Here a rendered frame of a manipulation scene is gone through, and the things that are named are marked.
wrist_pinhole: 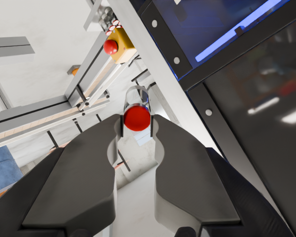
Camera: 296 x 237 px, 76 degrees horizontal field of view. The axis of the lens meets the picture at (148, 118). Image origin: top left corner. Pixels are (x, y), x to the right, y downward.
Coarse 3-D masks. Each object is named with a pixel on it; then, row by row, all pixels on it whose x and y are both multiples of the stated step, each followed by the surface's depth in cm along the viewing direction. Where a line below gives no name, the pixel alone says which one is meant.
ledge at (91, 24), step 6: (96, 0) 53; (102, 0) 52; (96, 6) 54; (102, 6) 54; (108, 6) 55; (90, 12) 56; (96, 12) 55; (102, 12) 56; (90, 18) 57; (96, 18) 57; (84, 24) 60; (90, 24) 58; (96, 24) 60; (90, 30) 61; (96, 30) 63; (102, 30) 64
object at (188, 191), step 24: (168, 120) 12; (168, 144) 9; (192, 144) 10; (168, 168) 8; (192, 168) 8; (168, 192) 7; (192, 192) 7; (216, 192) 7; (168, 216) 7; (192, 216) 6; (216, 216) 6
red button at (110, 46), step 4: (108, 40) 51; (112, 40) 51; (104, 44) 52; (108, 44) 51; (112, 44) 51; (116, 44) 52; (104, 48) 52; (108, 48) 52; (112, 48) 51; (116, 48) 52; (108, 52) 52; (112, 52) 52
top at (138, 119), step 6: (132, 108) 13; (138, 108) 13; (144, 108) 13; (126, 114) 13; (132, 114) 14; (138, 114) 14; (144, 114) 14; (126, 120) 14; (132, 120) 14; (138, 120) 14; (144, 120) 14; (126, 126) 14; (132, 126) 14; (138, 126) 14; (144, 126) 14
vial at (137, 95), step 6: (132, 90) 16; (138, 90) 16; (144, 90) 16; (126, 96) 16; (132, 96) 15; (138, 96) 15; (144, 96) 15; (126, 102) 15; (132, 102) 14; (138, 102) 14; (144, 102) 14; (126, 108) 14; (150, 108) 15
